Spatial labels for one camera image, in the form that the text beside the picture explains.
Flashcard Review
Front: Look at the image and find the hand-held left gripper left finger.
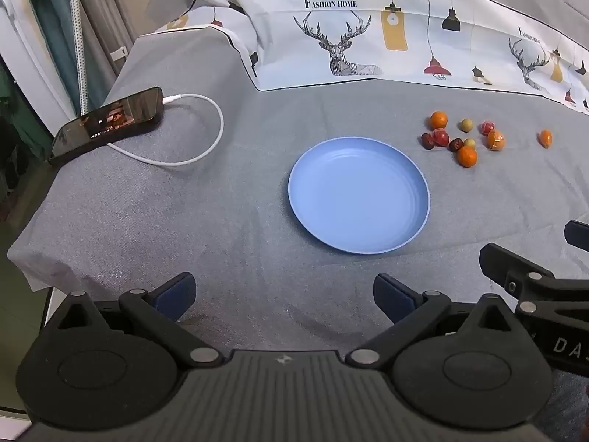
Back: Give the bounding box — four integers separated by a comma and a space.
45, 273, 225, 369

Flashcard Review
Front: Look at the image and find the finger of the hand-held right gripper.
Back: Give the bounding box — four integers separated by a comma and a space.
479, 242, 589, 316
564, 220, 589, 252

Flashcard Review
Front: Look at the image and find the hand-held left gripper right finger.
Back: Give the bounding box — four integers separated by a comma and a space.
344, 273, 530, 369

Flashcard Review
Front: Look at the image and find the blue plate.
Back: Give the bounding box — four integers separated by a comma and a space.
288, 136, 431, 255

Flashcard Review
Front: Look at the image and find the grey bed sheet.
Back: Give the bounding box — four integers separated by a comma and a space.
7, 23, 589, 442

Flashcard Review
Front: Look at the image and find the black smartphone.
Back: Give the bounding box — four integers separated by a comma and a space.
47, 87, 165, 167

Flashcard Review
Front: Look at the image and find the white deer-print blanket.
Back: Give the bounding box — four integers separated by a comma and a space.
154, 0, 589, 115

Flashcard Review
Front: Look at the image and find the white dotted pole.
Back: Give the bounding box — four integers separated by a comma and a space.
60, 0, 89, 118

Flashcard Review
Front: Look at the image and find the grey curtain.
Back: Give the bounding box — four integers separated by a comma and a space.
74, 0, 159, 111

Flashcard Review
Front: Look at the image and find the teal curtain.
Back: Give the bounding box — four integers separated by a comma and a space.
22, 0, 79, 118

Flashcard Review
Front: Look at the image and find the white charging cable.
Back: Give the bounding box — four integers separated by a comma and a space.
107, 94, 225, 166

